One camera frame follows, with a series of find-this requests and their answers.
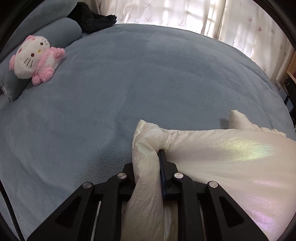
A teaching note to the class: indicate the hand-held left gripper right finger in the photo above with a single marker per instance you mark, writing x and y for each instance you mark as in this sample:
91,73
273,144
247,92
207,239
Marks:
165,166

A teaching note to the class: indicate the rolled blue blanket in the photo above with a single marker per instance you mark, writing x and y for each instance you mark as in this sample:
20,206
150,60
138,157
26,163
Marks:
67,30
41,16

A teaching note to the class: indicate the white puffer jacket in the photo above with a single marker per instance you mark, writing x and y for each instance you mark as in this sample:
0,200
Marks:
219,157

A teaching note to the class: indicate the white printed box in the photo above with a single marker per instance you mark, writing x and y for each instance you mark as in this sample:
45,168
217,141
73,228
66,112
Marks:
277,88

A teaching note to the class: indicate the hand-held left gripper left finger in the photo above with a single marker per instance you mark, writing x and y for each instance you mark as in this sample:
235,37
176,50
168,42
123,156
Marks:
129,171

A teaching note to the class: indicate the blue bed blanket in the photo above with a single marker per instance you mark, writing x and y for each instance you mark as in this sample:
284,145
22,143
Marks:
115,81

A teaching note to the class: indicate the black box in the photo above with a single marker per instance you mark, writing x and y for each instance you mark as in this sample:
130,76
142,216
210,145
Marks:
291,88

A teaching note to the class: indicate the black fuzzy cloth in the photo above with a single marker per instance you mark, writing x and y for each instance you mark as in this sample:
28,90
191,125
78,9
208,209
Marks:
92,20

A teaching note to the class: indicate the pink white cat plush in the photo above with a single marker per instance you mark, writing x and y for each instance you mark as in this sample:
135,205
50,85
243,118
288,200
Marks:
27,60

